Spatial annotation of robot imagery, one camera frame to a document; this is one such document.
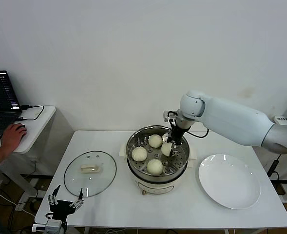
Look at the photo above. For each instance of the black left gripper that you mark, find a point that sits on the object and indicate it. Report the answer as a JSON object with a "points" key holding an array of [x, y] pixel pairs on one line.
{"points": [[60, 207]]}

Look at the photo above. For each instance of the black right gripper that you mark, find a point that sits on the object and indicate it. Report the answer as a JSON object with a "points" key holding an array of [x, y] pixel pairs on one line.
{"points": [[177, 134]]}

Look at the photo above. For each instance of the white steamed baozi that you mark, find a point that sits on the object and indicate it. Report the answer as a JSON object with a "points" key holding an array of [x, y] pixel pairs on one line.
{"points": [[166, 149], [155, 141], [139, 154], [154, 167]]}

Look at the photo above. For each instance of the black computer mouse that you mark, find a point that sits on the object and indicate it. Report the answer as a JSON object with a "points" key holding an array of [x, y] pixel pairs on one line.
{"points": [[22, 126]]}

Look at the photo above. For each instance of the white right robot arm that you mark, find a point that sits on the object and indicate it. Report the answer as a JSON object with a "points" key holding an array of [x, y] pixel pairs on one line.
{"points": [[231, 117]]}

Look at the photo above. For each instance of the stainless steel steamer basket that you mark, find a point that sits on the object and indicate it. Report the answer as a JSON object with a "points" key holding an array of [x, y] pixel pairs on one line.
{"points": [[177, 163]]}

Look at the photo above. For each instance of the person bare hand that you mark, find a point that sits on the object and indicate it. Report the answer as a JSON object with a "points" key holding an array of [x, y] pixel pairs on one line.
{"points": [[13, 139]]}

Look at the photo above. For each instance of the cream electric cooking pot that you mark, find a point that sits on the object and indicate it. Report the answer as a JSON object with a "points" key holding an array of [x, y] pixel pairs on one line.
{"points": [[155, 187]]}

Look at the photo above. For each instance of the white round plate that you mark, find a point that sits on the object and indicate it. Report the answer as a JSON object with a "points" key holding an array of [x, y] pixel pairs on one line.
{"points": [[228, 180]]}

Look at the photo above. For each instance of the white side table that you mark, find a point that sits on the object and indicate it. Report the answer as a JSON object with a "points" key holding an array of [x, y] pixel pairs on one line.
{"points": [[36, 126]]}

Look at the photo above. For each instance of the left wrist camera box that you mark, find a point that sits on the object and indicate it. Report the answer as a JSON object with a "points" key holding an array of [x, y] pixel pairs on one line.
{"points": [[53, 226]]}

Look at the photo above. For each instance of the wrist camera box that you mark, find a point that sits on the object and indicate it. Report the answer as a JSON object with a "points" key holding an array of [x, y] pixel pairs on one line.
{"points": [[168, 115], [53, 226]]}

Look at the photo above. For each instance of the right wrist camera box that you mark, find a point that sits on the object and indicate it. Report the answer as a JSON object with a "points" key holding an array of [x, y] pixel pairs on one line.
{"points": [[168, 115]]}

